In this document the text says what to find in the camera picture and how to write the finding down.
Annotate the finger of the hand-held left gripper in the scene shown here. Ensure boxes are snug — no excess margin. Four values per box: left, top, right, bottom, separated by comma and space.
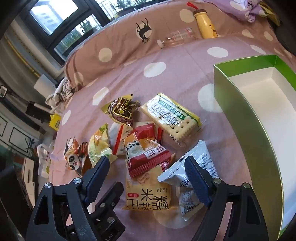
89, 182, 126, 230

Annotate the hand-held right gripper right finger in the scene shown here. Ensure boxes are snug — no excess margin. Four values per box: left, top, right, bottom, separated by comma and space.
184, 156, 270, 241

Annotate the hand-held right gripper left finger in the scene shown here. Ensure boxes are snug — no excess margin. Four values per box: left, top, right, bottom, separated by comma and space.
26, 156, 111, 241

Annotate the small white snack packet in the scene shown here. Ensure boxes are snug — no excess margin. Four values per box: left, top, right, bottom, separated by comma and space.
178, 185, 206, 222

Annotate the panda print snack packet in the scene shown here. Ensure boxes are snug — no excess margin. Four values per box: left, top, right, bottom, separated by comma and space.
63, 137, 93, 176

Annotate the white grey snack packet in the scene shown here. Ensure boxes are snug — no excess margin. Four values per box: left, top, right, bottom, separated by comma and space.
157, 140, 219, 188

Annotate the yellow-green snack packet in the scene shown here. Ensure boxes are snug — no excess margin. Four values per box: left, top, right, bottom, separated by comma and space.
88, 123, 118, 168

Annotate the orange rice cracker packet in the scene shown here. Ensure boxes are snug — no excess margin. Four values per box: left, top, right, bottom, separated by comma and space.
122, 162, 178, 211

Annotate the white red-edged snack packet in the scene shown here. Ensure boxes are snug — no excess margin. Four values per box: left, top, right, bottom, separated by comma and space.
113, 122, 163, 156

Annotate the red bubble tea packet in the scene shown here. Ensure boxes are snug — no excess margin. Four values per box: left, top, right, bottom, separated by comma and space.
122, 123, 177, 178

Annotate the green cardboard box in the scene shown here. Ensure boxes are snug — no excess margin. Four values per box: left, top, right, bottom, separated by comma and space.
213, 55, 296, 240

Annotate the brown chocolate snack packet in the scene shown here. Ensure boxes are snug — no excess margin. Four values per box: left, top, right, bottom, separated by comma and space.
101, 93, 141, 128

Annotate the white plastic bag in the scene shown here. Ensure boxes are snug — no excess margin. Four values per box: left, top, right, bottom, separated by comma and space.
37, 144, 55, 176

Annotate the yellow box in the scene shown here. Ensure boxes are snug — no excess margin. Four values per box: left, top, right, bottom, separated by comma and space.
48, 113, 62, 130

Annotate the black metal stand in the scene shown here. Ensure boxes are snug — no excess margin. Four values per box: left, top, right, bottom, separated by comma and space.
24, 101, 55, 124

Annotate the white striped cloth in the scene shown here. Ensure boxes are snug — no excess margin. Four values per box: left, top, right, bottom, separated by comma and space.
45, 77, 75, 114

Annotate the white cylinder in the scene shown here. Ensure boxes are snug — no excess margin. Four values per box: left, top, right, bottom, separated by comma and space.
33, 74, 57, 98

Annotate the pink polka dot bedsheet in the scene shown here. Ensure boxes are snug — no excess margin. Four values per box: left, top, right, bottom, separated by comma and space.
50, 0, 296, 241

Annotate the clear plastic bottle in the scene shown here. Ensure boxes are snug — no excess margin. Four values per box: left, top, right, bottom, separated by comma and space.
156, 27, 197, 49

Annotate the yellow bottle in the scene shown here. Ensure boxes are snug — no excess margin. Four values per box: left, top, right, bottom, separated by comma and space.
187, 2, 220, 39

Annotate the black framed window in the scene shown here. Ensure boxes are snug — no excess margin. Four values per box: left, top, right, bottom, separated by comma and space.
18, 0, 148, 67

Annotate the grey sofa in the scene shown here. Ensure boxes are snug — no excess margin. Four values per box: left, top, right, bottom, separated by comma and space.
273, 11, 296, 61

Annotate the purple flowered cloth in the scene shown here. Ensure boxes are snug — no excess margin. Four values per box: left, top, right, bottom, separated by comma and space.
203, 0, 262, 22

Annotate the yellow packet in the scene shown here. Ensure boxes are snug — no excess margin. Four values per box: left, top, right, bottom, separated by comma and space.
259, 2, 280, 26

